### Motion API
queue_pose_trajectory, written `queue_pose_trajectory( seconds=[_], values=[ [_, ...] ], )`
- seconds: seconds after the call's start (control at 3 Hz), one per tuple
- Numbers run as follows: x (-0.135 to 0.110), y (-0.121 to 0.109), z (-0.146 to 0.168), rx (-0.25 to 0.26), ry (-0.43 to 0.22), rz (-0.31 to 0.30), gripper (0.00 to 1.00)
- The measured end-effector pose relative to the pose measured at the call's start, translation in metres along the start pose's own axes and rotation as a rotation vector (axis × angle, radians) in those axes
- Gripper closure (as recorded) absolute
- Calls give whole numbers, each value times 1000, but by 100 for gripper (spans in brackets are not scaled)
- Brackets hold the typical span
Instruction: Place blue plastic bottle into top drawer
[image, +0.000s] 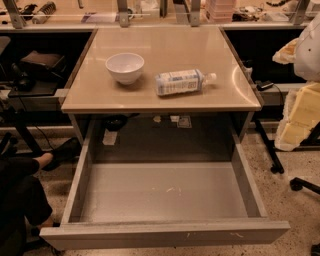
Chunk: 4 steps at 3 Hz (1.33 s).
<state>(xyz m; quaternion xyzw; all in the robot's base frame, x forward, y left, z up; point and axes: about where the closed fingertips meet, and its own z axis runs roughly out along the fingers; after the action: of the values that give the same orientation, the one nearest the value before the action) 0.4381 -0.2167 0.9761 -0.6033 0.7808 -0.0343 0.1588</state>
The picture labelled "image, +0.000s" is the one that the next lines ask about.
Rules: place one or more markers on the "black stand leg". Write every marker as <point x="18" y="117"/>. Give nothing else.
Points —
<point x="276" y="164"/>

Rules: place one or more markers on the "open grey top drawer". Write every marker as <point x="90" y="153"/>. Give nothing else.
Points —
<point x="156" y="185"/>

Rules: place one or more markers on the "pink plastic box stack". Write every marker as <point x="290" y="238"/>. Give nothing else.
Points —
<point x="219" y="11"/>

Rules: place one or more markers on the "black chair base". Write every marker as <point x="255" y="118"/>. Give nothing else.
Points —
<point x="297" y="184"/>

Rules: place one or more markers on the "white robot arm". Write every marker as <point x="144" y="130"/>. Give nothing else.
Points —
<point x="307" y="62"/>

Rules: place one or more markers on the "grey cylinder tool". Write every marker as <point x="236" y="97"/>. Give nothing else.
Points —
<point x="44" y="13"/>

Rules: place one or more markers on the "black shoe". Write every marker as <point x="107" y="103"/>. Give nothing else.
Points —
<point x="65" y="152"/>

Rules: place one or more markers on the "white ceramic bowl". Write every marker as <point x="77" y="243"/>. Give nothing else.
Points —
<point x="125" y="68"/>

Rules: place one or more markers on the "clear plastic bottle blue label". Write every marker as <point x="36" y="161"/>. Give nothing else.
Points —
<point x="180" y="82"/>

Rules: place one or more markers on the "beige top drawer cabinet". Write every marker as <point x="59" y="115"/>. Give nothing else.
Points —
<point x="112" y="118"/>

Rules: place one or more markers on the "person's leg black trousers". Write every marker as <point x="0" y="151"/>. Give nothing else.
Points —
<point x="21" y="198"/>

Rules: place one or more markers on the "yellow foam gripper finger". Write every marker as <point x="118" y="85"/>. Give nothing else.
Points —
<point x="286" y="54"/>
<point x="301" y="114"/>

